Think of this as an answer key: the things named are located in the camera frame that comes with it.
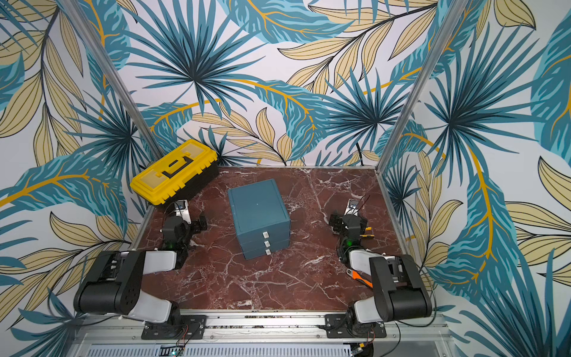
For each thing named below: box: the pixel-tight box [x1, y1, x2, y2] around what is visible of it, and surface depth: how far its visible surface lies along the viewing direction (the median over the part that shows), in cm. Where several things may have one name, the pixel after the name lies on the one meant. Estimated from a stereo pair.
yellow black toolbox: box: [129, 139, 220, 206], surface depth 96 cm
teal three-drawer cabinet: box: [227, 178, 291, 261], surface depth 78 cm
